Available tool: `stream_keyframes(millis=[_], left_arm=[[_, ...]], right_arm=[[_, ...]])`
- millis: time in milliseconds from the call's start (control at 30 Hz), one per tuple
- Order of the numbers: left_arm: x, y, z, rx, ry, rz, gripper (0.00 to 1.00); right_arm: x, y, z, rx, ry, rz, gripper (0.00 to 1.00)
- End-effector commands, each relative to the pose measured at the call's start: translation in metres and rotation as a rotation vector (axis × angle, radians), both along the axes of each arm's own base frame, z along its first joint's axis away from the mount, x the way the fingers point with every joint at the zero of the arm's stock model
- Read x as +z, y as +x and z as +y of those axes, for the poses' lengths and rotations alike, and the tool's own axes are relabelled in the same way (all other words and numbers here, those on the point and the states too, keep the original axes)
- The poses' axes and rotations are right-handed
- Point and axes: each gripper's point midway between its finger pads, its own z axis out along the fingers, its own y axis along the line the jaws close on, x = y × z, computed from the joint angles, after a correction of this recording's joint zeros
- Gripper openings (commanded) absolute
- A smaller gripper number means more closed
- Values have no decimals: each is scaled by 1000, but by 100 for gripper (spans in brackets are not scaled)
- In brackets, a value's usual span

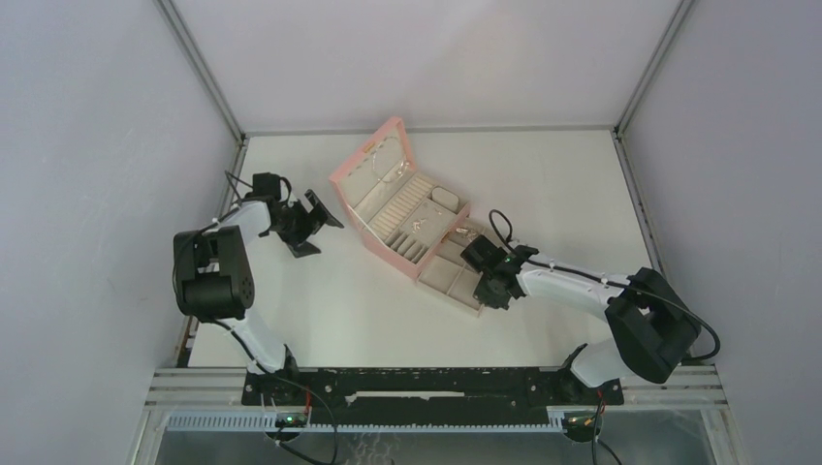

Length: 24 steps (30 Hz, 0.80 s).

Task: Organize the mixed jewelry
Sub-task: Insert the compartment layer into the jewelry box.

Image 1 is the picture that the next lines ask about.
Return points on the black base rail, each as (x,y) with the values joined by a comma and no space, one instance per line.
(538,386)

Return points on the white slotted cable duct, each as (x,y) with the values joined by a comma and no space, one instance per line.
(190,421)

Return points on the pink jewelry box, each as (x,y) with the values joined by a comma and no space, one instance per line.
(387,199)

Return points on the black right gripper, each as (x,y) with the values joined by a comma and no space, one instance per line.
(486,297)

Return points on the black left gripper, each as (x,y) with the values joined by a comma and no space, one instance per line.
(312,223)

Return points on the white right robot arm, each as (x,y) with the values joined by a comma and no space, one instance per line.
(651,329)

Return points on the beige divided tray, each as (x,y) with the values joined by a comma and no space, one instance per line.
(448,277)

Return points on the beige oval watch pillow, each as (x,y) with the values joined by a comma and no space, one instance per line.
(445,198)

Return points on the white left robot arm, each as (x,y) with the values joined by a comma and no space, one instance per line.
(212,276)

